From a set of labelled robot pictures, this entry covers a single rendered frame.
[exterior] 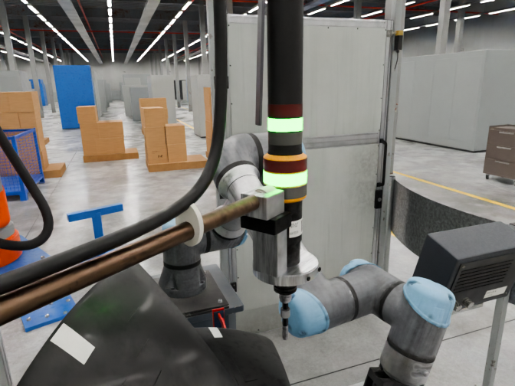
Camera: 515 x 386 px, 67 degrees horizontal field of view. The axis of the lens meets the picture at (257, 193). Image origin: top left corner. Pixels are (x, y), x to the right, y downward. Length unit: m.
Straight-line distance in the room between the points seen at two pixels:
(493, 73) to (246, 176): 9.69
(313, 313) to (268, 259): 0.25
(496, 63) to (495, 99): 0.78
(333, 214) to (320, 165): 0.35
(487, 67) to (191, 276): 9.41
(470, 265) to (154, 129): 7.24
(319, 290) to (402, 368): 0.17
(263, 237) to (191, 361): 0.14
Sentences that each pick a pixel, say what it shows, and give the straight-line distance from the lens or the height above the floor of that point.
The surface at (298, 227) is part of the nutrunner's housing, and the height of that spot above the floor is 1.50.
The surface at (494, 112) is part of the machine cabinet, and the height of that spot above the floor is 0.91.
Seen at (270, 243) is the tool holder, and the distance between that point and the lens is 0.37.
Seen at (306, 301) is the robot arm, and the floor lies 1.32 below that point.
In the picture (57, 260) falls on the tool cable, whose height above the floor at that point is 1.55.
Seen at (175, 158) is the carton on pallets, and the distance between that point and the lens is 8.06.
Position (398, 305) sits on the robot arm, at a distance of 0.67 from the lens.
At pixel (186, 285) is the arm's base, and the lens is 1.22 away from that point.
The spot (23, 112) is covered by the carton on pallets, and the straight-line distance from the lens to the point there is 8.33.
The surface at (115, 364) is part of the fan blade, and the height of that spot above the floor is 1.42.
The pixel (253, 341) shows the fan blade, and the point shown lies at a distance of 0.73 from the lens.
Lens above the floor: 1.64
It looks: 16 degrees down
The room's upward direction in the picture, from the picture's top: 1 degrees counter-clockwise
